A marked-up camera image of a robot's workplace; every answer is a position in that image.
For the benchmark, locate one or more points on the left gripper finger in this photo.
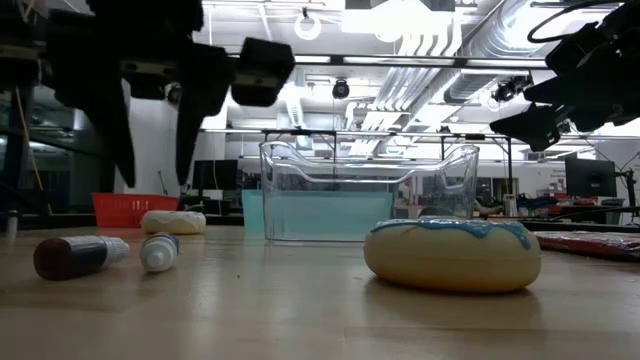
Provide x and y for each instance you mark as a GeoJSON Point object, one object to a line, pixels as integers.
{"type": "Point", "coordinates": [112, 130]}
{"type": "Point", "coordinates": [197, 110]}

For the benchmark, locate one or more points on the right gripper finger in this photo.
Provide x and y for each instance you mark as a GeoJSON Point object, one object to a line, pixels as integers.
{"type": "Point", "coordinates": [595, 97]}
{"type": "Point", "coordinates": [542, 126]}

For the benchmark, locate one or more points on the white frosted toy donut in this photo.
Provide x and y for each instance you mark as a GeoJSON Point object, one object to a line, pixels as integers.
{"type": "Point", "coordinates": [172, 224]}

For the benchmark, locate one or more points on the red snack packet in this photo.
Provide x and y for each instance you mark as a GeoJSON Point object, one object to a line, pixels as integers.
{"type": "Point", "coordinates": [590, 244]}

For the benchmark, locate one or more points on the blue label ink bottle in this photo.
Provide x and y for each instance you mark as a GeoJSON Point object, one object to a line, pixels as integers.
{"type": "Point", "coordinates": [159, 254]}

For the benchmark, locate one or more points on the dark red ink bottle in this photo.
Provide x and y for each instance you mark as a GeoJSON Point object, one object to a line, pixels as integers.
{"type": "Point", "coordinates": [75, 257]}

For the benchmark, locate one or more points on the blue frosted toy donut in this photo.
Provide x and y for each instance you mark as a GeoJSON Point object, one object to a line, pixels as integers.
{"type": "Point", "coordinates": [450, 260]}

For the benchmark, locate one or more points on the black computer monitor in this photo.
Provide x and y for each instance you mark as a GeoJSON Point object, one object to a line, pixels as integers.
{"type": "Point", "coordinates": [590, 176]}
{"type": "Point", "coordinates": [215, 174]}

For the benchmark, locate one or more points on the red plastic basket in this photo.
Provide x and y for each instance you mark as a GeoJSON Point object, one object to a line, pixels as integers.
{"type": "Point", "coordinates": [130, 207]}

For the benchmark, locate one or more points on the clear plastic bin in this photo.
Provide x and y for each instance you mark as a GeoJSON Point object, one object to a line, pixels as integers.
{"type": "Point", "coordinates": [450, 190]}

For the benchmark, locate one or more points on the green frosted toy donut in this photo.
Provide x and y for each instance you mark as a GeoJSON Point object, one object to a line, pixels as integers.
{"type": "Point", "coordinates": [439, 214]}

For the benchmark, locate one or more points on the teal plastic bin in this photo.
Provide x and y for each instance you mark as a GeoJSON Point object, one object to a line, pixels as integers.
{"type": "Point", "coordinates": [320, 215]}

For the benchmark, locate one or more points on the silver ventilation duct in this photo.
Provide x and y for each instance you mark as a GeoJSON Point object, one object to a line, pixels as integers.
{"type": "Point", "coordinates": [500, 30]}

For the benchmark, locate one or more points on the small grey cylinder post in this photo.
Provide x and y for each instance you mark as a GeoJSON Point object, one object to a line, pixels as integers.
{"type": "Point", "coordinates": [11, 224]}

